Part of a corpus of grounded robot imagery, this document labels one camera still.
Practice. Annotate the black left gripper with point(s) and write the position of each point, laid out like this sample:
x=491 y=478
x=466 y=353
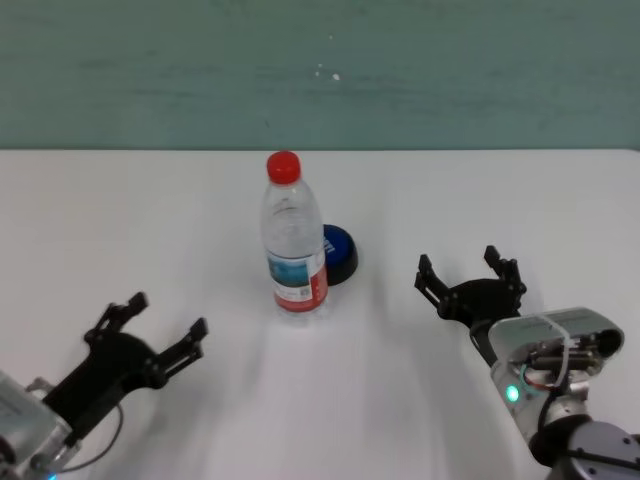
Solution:
x=110 y=370

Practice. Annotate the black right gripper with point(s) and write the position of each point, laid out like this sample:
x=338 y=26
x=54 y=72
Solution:
x=480 y=300

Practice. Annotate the blue push button black base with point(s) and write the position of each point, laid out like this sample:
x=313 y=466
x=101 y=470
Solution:
x=340 y=250

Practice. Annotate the clear water bottle red cap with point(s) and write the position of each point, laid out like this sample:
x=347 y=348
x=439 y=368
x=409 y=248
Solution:
x=294 y=240

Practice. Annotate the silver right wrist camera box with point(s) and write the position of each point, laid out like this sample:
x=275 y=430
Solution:
x=550 y=325

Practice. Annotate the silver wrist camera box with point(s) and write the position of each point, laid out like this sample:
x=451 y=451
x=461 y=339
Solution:
x=550 y=325
x=25 y=410

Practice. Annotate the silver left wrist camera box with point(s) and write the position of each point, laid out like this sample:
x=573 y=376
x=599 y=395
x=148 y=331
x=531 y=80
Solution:
x=25 y=410

